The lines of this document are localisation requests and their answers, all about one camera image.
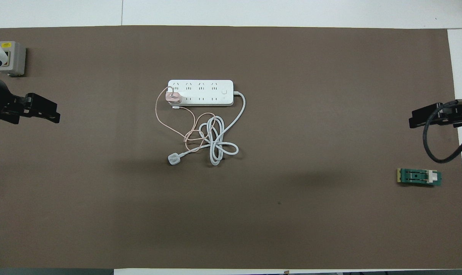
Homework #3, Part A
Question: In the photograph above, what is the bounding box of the pink charging cable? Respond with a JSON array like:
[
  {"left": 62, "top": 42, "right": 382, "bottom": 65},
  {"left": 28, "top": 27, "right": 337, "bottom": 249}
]
[{"left": 156, "top": 87, "right": 216, "bottom": 154}]

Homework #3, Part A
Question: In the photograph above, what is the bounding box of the pink charger adapter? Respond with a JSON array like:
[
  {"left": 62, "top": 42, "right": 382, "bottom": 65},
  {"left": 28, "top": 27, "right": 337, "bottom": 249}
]
[{"left": 166, "top": 86, "right": 183, "bottom": 105}]

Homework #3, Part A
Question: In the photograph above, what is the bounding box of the green circuit board fixture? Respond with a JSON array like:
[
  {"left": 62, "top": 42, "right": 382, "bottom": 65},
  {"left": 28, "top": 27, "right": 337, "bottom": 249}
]
[{"left": 397, "top": 168, "right": 443, "bottom": 188}]

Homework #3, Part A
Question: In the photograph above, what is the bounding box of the white power strip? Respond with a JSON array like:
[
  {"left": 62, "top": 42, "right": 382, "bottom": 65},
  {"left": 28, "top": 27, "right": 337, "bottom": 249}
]
[{"left": 167, "top": 79, "right": 234, "bottom": 107}]

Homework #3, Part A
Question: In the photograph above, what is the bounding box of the brown table mat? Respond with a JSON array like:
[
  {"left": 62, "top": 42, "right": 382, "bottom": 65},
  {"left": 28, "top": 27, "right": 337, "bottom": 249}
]
[{"left": 0, "top": 25, "right": 462, "bottom": 270}]

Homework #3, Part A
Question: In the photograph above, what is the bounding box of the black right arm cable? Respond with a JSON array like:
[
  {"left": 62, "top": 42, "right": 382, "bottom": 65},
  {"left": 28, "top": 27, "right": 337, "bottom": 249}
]
[{"left": 423, "top": 99, "right": 462, "bottom": 164}]

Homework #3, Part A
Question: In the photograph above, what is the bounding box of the grey on-off switch box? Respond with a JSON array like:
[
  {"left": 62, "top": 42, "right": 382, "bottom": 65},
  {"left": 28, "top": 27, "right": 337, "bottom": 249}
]
[{"left": 0, "top": 41, "right": 27, "bottom": 77}]

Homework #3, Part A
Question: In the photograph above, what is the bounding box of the white power cord with plug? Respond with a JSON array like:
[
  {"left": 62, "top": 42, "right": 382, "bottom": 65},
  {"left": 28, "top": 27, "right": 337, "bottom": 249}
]
[{"left": 167, "top": 91, "right": 246, "bottom": 167}]

